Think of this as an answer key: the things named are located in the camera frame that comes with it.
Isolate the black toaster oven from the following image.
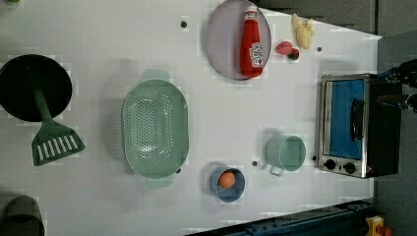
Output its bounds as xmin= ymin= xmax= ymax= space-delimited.
xmin=318 ymin=74 xmax=402 ymax=179

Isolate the green perforated colander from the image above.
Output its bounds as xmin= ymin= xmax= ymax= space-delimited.
xmin=122 ymin=70 xmax=189 ymax=189

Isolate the orange egg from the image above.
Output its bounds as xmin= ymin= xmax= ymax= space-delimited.
xmin=217 ymin=170 xmax=236 ymax=189

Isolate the red ketchup bottle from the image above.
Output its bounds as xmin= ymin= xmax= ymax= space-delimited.
xmin=240 ymin=6 xmax=264 ymax=78

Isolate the blue small bowl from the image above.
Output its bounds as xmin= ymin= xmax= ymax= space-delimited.
xmin=210 ymin=165 xmax=246 ymax=203

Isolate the green mug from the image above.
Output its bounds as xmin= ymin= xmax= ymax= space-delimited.
xmin=266 ymin=134 xmax=306 ymax=177

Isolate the grey round plate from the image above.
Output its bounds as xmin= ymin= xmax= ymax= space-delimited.
xmin=206 ymin=0 xmax=271 ymax=81

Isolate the pink strawberry toy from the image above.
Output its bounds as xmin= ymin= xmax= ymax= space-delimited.
xmin=275 ymin=41 xmax=293 ymax=55

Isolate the red strawberry toy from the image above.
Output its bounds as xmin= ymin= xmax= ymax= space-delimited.
xmin=287 ymin=48 xmax=300 ymax=61

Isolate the peeled banana toy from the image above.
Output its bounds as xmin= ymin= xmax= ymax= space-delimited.
xmin=291 ymin=14 xmax=315 ymax=49

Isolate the green slotted spatula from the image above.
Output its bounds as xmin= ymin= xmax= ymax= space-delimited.
xmin=31 ymin=88 xmax=86 ymax=166

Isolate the black round pan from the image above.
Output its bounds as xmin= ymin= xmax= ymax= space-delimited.
xmin=0 ymin=54 xmax=73 ymax=122

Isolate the dark grey cylinder cup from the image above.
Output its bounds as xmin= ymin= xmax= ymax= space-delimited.
xmin=0 ymin=196 xmax=45 ymax=236

